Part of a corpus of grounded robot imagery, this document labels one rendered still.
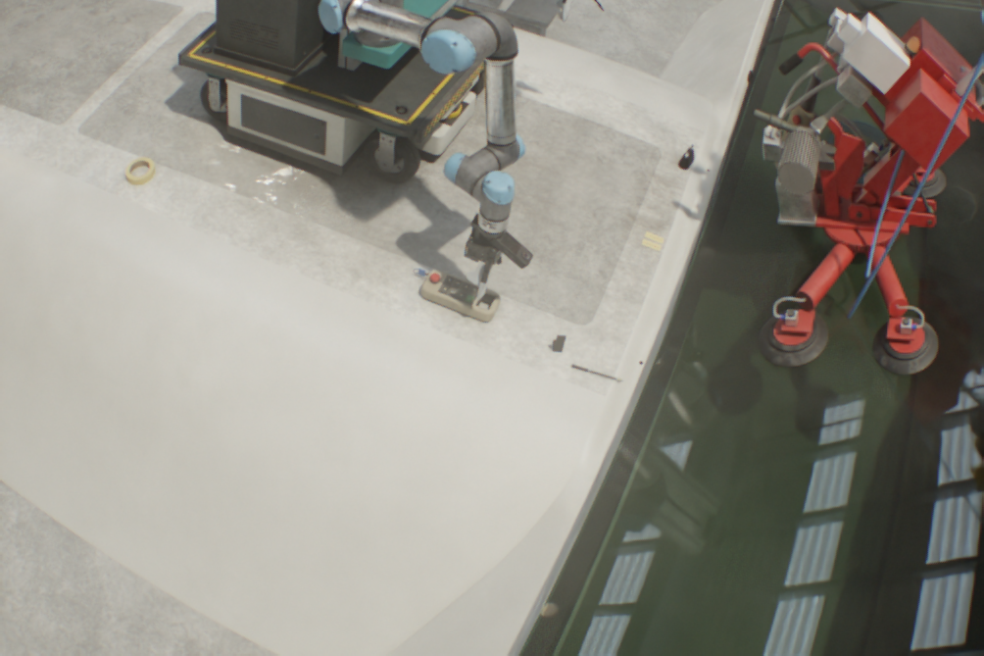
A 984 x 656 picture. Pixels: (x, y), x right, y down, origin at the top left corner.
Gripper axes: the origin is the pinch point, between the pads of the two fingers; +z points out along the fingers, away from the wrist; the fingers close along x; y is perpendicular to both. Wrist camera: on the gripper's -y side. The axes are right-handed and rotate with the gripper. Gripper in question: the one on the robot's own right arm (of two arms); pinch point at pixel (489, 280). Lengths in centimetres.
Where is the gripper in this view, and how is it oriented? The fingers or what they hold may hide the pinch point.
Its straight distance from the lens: 273.4
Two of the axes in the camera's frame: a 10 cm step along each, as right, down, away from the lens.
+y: -9.2, -3.6, 1.7
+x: -3.8, 6.9, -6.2
